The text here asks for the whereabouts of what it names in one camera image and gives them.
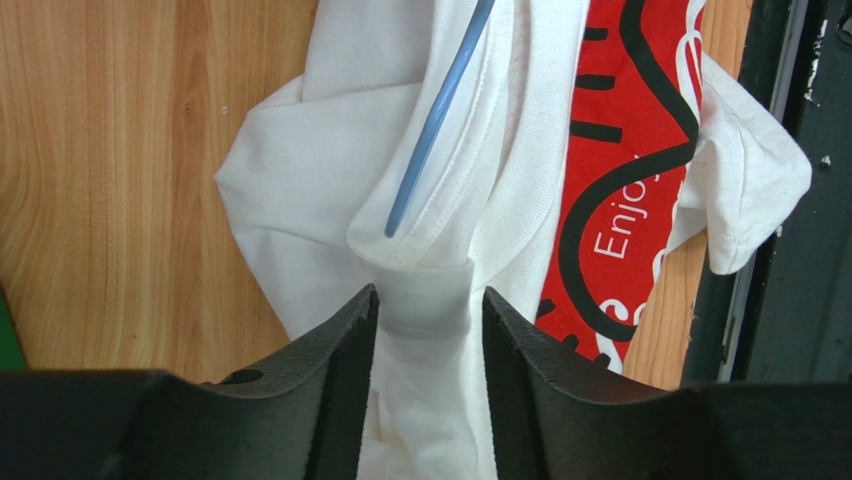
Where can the blue wire hanger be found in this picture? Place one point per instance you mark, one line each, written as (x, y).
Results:
(436, 116)

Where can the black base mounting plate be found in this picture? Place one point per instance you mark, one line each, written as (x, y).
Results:
(771, 185)

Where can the white t-shirt red print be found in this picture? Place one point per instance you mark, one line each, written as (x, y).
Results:
(556, 179)

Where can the green plastic bin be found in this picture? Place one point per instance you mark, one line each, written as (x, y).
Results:
(12, 357)

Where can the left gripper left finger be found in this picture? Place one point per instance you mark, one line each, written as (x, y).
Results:
(296, 414)

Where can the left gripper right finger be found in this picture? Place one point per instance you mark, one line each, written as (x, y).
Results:
(558, 415)

